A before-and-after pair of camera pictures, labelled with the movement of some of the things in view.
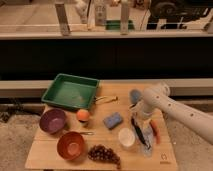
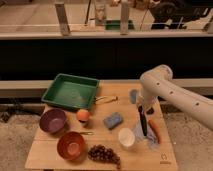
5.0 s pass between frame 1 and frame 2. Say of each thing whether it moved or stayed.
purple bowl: stayed
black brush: moved
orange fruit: stayed
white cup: stayed
